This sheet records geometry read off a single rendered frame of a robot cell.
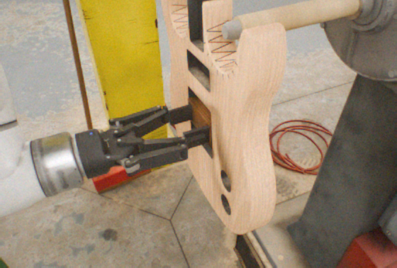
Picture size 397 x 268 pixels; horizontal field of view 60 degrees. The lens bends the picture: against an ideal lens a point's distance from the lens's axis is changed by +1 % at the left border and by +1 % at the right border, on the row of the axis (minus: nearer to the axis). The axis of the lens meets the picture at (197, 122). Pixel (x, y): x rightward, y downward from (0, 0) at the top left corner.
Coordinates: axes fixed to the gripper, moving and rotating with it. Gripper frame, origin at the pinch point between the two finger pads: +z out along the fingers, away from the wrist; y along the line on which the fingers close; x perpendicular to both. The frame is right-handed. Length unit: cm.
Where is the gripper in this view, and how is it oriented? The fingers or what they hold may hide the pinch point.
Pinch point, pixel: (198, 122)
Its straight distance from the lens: 60.1
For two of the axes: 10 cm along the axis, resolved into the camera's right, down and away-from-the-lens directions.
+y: 3.9, 5.1, -7.7
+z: 9.2, -2.7, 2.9
